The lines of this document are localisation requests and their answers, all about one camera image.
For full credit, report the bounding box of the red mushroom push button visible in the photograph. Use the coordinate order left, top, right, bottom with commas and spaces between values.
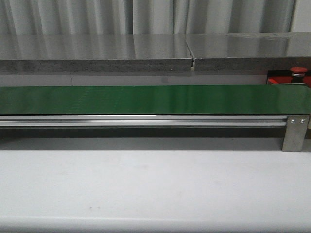
290, 67, 308, 84

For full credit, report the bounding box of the left grey stone slab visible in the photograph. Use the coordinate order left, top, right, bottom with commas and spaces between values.
0, 35, 192, 73

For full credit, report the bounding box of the green conveyor belt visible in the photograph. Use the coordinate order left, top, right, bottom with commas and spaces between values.
0, 85, 311, 115

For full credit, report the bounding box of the red plastic tray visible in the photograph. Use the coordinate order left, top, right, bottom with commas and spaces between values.
267, 76, 311, 87

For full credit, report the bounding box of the grey pleated curtain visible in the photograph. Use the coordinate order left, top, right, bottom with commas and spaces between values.
0, 0, 295, 35

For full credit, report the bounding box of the steel conveyor support bracket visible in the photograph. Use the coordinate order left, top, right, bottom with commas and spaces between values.
282, 115, 310, 152

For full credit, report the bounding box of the aluminium conveyor side rail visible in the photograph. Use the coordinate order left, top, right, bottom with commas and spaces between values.
0, 115, 288, 127

